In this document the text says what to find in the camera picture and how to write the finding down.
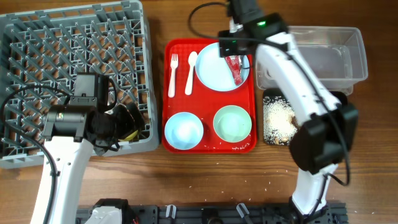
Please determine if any red sauce packet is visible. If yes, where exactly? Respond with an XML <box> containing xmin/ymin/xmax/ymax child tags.
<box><xmin>224</xmin><ymin>55</ymin><xmax>243</xmax><ymax>86</ymax></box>

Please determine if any yellow plastic cup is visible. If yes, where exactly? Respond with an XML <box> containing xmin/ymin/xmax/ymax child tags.
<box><xmin>119</xmin><ymin>130</ymin><xmax>139</xmax><ymax>142</ymax></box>

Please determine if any large light blue plate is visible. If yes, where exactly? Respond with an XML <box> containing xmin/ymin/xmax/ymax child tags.
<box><xmin>195</xmin><ymin>42</ymin><xmax>250</xmax><ymax>92</ymax></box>

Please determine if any white plastic spoon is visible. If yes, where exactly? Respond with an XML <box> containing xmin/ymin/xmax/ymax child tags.
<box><xmin>185</xmin><ymin>51</ymin><xmax>198</xmax><ymax>95</ymax></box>

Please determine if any white plastic fork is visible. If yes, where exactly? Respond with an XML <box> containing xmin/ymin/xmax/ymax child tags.
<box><xmin>168</xmin><ymin>54</ymin><xmax>178</xmax><ymax>98</ymax></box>

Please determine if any light blue saucer bowl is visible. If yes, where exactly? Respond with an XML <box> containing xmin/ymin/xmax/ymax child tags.
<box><xmin>164</xmin><ymin>112</ymin><xmax>204</xmax><ymax>151</ymax></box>

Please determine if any green bowl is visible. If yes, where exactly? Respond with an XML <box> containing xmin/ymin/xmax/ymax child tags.
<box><xmin>213</xmin><ymin>105</ymin><xmax>252</xmax><ymax>143</ymax></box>

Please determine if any food scraps and rice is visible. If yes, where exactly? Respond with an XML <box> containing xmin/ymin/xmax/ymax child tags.
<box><xmin>262</xmin><ymin>95</ymin><xmax>299</xmax><ymax>146</ymax></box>

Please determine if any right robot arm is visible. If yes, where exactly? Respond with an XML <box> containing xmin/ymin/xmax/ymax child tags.
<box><xmin>218</xmin><ymin>1</ymin><xmax>358</xmax><ymax>223</ymax></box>

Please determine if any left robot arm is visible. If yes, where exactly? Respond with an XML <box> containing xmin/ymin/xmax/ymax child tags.
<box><xmin>31</xmin><ymin>73</ymin><xmax>145</xmax><ymax>223</ymax></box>

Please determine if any black waste tray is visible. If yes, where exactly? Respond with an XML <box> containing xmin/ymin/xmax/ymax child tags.
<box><xmin>262</xmin><ymin>88</ymin><xmax>349</xmax><ymax>147</ymax></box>

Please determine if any grey dishwasher rack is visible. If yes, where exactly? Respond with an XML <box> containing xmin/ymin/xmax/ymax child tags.
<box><xmin>1</xmin><ymin>1</ymin><xmax>160</xmax><ymax>169</ymax></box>

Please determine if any red plastic tray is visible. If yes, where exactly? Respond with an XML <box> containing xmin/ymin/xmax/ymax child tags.
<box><xmin>162</xmin><ymin>39</ymin><xmax>257</xmax><ymax>154</ymax></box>

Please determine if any clear plastic bin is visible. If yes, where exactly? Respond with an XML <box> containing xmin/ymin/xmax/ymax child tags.
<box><xmin>255</xmin><ymin>25</ymin><xmax>369</xmax><ymax>96</ymax></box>

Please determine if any right black cable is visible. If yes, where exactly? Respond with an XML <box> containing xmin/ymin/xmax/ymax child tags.
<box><xmin>187</xmin><ymin>2</ymin><xmax>351</xmax><ymax>212</ymax></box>

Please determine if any black cable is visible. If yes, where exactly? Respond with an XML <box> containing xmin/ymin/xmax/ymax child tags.
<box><xmin>0</xmin><ymin>84</ymin><xmax>71</xmax><ymax>224</ymax></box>
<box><xmin>187</xmin><ymin>2</ymin><xmax>351</xmax><ymax>212</ymax></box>

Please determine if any left black cable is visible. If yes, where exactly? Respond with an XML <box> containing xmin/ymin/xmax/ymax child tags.
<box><xmin>0</xmin><ymin>84</ymin><xmax>71</xmax><ymax>224</ymax></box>

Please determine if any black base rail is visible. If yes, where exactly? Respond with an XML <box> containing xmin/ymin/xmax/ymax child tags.
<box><xmin>74</xmin><ymin>202</ymin><xmax>349</xmax><ymax>224</ymax></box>

